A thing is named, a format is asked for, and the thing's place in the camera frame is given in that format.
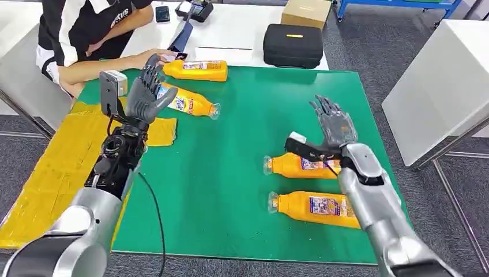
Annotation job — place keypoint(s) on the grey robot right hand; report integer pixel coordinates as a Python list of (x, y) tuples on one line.
[(338, 128)]

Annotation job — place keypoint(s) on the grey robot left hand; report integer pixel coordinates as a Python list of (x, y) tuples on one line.
[(143, 101)]

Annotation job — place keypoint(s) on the person's right hand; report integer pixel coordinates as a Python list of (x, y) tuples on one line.
[(166, 54)]

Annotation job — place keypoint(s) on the small printed card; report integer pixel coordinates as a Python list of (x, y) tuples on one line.
[(179, 56)]

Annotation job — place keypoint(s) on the orange drink bottle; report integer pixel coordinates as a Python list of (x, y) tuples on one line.
[(198, 70), (305, 206), (294, 166), (191, 104)]

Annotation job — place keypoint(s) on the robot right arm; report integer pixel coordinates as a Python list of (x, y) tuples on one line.
[(378, 206)]

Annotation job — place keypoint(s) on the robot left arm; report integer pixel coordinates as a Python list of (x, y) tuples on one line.
[(95, 214)]

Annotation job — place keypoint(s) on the dark blue tablet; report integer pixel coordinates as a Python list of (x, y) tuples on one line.
[(182, 38)]

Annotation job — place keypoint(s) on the black smartphone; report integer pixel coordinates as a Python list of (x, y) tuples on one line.
[(162, 13)]

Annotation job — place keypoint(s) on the black handheld controller device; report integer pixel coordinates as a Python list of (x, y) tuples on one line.
[(195, 9)]

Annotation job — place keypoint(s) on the white desk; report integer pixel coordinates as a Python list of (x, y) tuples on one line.
[(237, 30)]

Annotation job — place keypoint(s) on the black carrying case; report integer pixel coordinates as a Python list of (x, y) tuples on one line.
[(293, 46)]

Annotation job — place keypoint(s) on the person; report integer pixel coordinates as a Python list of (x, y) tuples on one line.
[(76, 26)]

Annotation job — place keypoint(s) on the green mat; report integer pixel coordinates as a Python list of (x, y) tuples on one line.
[(237, 153)]

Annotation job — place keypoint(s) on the white side table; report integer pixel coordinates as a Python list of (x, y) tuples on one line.
[(439, 88)]

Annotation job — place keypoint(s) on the cardboard box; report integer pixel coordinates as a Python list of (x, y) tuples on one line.
[(305, 13)]

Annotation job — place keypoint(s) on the yellow sheet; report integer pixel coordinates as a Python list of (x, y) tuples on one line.
[(49, 179)]

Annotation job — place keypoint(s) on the blue metal cart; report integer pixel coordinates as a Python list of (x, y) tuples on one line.
[(397, 3)]

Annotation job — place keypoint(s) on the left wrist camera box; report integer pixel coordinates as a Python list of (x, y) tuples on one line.
[(109, 90)]

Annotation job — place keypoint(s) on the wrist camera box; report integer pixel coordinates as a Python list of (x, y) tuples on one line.
[(109, 90), (305, 149)]

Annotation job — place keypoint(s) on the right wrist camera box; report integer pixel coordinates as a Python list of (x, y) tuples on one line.
[(305, 149)]

